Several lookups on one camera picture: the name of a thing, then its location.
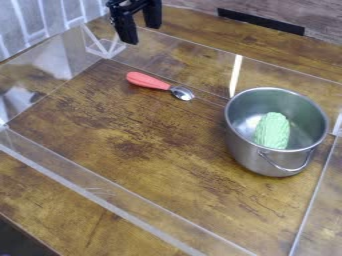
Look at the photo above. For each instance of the orange handled metal spoon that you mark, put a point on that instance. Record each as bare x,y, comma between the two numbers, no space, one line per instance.
147,81

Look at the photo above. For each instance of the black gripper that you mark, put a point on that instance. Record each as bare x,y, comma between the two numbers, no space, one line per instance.
122,18

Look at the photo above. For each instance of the clear acrylic enclosure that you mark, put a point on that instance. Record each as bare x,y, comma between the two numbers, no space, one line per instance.
116,170

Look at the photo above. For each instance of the black strip on wall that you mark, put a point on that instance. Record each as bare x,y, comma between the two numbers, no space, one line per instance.
259,21

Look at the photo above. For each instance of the silver metal pot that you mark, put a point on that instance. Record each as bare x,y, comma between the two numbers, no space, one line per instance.
309,126

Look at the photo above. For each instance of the green knobbly toy vegetable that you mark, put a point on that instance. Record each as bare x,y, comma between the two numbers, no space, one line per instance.
273,131

